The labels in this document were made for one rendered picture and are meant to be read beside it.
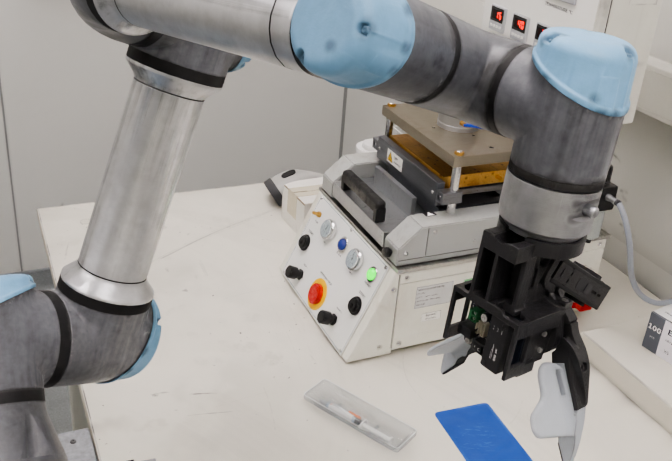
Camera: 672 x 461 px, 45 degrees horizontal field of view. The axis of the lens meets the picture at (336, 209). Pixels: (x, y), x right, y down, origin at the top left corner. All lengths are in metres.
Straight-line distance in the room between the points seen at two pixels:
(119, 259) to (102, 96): 1.84
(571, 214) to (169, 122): 0.49
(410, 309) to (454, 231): 0.16
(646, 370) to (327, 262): 0.60
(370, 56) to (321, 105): 2.50
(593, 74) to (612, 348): 0.98
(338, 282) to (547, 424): 0.85
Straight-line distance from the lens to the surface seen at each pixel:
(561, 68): 0.60
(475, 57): 0.63
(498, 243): 0.64
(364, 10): 0.54
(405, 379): 1.42
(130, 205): 0.97
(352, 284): 1.46
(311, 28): 0.56
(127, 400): 1.36
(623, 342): 1.56
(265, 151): 3.02
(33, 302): 0.99
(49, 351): 0.98
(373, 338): 1.43
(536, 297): 0.69
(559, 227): 0.64
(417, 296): 1.42
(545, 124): 0.61
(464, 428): 1.34
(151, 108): 0.94
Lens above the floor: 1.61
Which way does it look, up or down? 26 degrees down
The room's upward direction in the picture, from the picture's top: 5 degrees clockwise
